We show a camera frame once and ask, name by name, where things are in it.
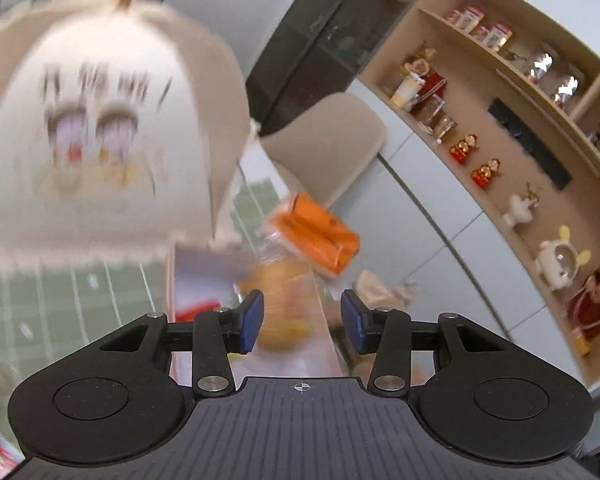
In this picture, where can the dark glass cabinet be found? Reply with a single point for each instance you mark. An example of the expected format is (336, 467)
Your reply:
(317, 49)

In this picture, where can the pink cardboard gift box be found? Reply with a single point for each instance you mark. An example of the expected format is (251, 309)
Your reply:
(202, 279)

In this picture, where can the brown plush teddy bear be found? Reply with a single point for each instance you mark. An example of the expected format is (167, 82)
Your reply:
(375, 294)

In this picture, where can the red gold figurine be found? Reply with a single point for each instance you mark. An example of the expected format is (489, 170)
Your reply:
(484, 175)
(461, 150)

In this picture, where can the yellow cookie red packet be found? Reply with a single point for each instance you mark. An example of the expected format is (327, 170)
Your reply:
(287, 283)

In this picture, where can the orange bag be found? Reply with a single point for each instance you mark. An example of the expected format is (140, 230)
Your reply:
(308, 230)

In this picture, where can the beige chair right back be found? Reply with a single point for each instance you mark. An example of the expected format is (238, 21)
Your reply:
(325, 149)

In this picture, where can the red gold figurine right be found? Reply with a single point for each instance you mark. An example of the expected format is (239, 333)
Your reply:
(484, 175)

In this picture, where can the white cartoon food cover tent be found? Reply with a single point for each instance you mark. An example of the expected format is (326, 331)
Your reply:
(121, 126)

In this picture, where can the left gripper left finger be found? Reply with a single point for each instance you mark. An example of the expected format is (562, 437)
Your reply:
(209, 339)

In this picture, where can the wooden wall shelf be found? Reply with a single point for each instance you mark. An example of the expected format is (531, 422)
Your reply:
(525, 87)

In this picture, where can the red gold figurine left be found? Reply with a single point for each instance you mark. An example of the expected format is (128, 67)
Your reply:
(461, 150)

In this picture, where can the white rabbit figurine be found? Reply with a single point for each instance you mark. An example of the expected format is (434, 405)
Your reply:
(558, 261)

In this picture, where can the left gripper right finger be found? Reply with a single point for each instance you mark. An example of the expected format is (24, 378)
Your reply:
(391, 336)

